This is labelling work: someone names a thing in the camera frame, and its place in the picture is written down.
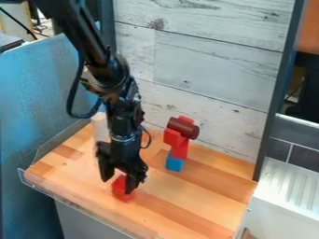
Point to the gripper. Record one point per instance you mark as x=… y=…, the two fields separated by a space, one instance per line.
x=124 y=152

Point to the red toy block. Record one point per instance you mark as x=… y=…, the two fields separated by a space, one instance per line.
x=119 y=188

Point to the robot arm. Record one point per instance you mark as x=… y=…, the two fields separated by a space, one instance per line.
x=96 y=53

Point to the white cylinder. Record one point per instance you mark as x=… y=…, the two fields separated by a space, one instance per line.
x=99 y=130

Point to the dark red cylinder block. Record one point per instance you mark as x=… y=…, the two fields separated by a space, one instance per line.
x=185 y=127

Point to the blue cube block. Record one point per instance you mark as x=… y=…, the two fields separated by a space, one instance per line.
x=174 y=163

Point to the red rectangular block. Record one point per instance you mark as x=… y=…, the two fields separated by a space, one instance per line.
x=180 y=151

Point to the red notched block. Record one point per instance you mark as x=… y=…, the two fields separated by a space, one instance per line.
x=174 y=137

